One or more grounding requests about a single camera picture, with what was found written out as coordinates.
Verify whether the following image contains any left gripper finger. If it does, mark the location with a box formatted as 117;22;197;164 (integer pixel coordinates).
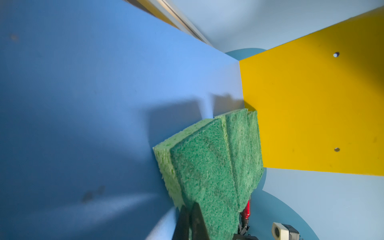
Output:
172;202;210;240

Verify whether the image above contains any green sponge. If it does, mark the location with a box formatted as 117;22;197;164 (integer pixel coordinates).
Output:
247;111;264;189
153;119;239;240
215;109;253;212

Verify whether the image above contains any yellow shelf with pink and blue boards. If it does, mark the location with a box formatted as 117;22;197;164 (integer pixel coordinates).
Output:
0;0;384;240

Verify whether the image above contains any red bottle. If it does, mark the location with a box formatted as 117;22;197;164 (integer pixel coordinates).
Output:
238;199;251;235

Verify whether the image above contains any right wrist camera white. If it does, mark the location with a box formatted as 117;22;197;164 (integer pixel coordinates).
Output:
271;222;301;240

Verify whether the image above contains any aluminium frame rail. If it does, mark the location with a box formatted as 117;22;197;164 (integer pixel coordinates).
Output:
149;0;213;47

